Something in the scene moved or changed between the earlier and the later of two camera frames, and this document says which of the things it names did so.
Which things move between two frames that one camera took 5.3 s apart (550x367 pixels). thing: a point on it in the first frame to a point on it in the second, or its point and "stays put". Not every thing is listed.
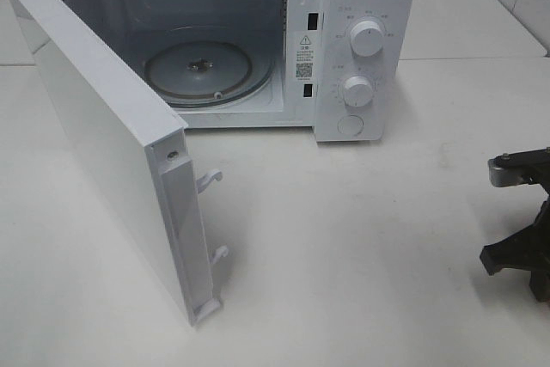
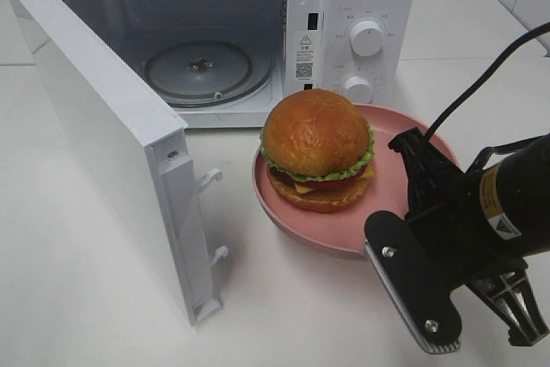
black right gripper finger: (528, 249) to (512, 298)
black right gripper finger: (520, 168) to (425, 167)
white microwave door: (140, 144) stays put
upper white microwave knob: (367, 38) stays put
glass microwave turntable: (209, 73) stays put
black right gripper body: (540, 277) to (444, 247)
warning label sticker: (306, 56) stays put
